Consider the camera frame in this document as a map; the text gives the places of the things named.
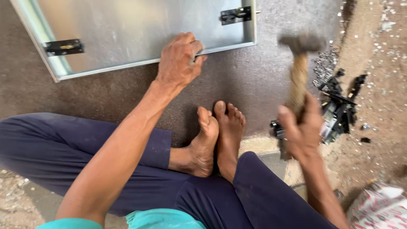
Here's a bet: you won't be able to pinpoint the person's foot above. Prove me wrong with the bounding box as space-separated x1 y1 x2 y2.
169 106 219 178
214 101 247 184

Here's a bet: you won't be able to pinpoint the heap of metal shavings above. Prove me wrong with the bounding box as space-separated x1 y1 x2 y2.
312 48 340 88

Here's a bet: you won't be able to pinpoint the person's dark blue trousers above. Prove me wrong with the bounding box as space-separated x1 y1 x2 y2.
0 112 338 229

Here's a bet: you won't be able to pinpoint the brown floor mat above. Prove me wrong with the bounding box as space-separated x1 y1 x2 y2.
0 0 353 148

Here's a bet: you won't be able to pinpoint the wooden handled hammer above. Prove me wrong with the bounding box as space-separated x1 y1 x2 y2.
278 33 327 160

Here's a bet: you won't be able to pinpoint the person's right hand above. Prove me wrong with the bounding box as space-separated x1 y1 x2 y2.
277 91 325 160

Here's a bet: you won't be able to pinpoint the pile of black latches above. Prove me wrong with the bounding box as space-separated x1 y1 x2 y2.
270 68 368 146

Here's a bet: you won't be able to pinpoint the person's right foot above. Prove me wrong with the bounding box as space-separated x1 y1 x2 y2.
214 101 247 184

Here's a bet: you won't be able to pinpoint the person's left hand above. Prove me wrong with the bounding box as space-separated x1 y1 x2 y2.
155 32 208 90

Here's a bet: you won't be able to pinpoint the silver metal sheet panel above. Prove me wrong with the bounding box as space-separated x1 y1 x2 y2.
10 0 261 83

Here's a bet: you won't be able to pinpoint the person's teal shirt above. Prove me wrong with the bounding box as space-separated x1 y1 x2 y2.
36 208 207 229

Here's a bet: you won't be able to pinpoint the red and white printed bag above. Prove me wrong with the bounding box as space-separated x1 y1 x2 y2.
347 182 407 229

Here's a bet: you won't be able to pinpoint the black slide bolt latch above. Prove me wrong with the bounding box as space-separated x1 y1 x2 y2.
43 39 85 57
220 6 261 26

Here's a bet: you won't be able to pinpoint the person's left foot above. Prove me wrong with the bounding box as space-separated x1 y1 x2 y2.
169 106 219 178

